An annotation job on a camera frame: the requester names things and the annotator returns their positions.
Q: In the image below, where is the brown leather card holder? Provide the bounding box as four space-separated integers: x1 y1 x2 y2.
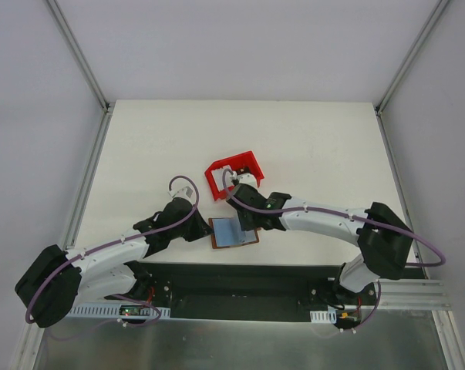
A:
208 216 260 250

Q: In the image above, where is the red plastic bin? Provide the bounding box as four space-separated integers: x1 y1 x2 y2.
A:
204 150 265 201

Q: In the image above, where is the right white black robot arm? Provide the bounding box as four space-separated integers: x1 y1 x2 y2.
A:
227 183 413 304

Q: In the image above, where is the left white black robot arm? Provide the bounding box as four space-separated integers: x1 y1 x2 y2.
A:
15 197 212 328

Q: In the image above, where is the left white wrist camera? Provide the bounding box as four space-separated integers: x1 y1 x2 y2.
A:
168 186 194 201

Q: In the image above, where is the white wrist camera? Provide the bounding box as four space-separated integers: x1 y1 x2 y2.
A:
168 186 194 201
231 173 258 189

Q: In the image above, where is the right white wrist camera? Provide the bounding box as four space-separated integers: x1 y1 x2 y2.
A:
231 173 258 189

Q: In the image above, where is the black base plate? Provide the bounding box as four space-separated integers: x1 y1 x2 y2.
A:
110 262 380 322

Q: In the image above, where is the left white cable duct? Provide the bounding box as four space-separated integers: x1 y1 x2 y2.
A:
66 303 170 321

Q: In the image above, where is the white cable duct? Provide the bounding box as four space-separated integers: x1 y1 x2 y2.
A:
309 309 337 325
66 303 170 321

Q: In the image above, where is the right white cable duct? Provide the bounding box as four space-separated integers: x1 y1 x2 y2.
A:
309 309 337 325

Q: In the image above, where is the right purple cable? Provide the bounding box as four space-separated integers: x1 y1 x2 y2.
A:
222 167 447 267

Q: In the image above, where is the purple cable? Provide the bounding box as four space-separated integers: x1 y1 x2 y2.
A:
25 176 200 325
222 167 447 267

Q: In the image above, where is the left aluminium frame post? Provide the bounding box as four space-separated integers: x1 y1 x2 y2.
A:
45 0 116 113

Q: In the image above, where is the aluminium frame post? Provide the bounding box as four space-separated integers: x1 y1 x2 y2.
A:
373 0 453 115
45 0 116 113

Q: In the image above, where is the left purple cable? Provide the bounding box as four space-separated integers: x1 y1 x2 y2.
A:
25 176 200 325

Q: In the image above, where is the right aluminium frame post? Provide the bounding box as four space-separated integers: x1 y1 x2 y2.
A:
373 0 453 115

